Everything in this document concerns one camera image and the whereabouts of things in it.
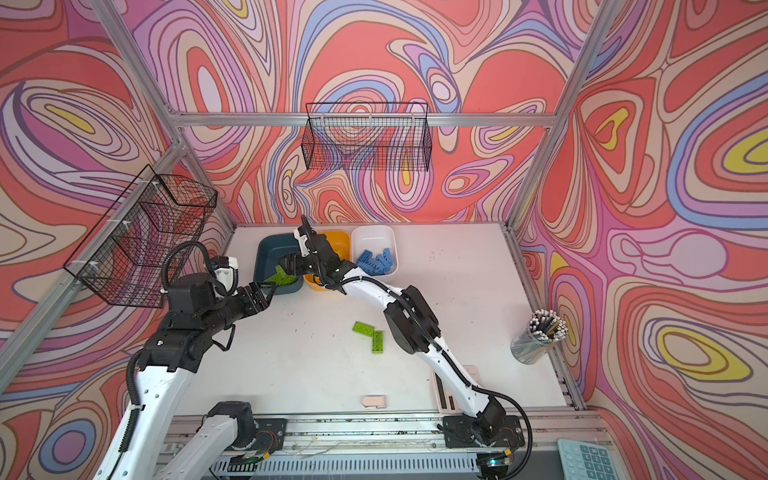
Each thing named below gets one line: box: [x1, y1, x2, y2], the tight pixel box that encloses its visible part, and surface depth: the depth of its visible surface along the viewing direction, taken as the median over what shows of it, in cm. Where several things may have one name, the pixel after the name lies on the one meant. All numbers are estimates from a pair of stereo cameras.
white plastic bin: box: [351, 225, 399, 277], surface depth 113 cm
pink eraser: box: [362, 396, 387, 409], surface depth 78 cm
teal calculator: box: [557, 438, 619, 480], surface depth 70 cm
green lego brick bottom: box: [372, 331, 383, 354], surface depth 91 cm
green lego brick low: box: [352, 321, 375, 337], surface depth 93 cm
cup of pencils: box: [510, 309, 569, 365], surface depth 76 cm
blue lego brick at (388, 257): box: [383, 248, 393, 269], surface depth 109 cm
